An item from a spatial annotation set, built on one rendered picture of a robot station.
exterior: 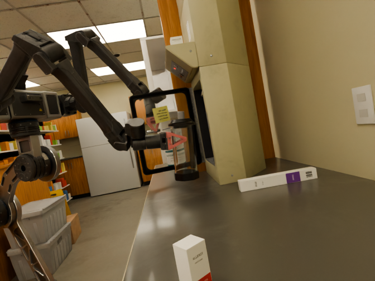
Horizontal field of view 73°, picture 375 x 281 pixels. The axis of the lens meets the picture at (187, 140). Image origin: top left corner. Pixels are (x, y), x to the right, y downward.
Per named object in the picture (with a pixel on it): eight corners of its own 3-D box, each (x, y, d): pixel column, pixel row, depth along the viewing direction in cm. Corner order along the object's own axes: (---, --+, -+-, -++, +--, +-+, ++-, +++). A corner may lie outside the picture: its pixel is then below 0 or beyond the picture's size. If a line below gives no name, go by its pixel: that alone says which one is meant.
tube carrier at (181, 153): (197, 172, 108) (192, 121, 106) (202, 176, 97) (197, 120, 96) (172, 174, 106) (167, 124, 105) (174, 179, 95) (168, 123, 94)
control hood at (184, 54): (190, 82, 129) (187, 63, 129) (199, 66, 97) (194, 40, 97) (168, 86, 128) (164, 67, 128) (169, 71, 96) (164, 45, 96)
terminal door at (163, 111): (202, 163, 130) (188, 86, 128) (143, 176, 125) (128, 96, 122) (202, 163, 131) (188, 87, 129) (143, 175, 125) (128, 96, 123)
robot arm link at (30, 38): (34, 17, 82) (11, 25, 74) (69, 50, 86) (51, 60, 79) (-5, 93, 106) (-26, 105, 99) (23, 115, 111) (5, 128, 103)
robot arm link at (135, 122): (123, 136, 105) (114, 149, 98) (118, 112, 98) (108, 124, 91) (150, 140, 103) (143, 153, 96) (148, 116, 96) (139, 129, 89)
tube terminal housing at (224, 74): (252, 163, 134) (227, 17, 130) (280, 173, 102) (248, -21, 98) (206, 172, 132) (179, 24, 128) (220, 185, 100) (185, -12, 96)
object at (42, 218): (72, 221, 302) (66, 194, 301) (48, 243, 242) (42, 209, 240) (36, 228, 299) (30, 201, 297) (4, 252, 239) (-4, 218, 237)
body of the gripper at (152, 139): (163, 132, 105) (145, 134, 104) (164, 132, 94) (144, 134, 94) (164, 148, 105) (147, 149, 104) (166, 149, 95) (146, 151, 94)
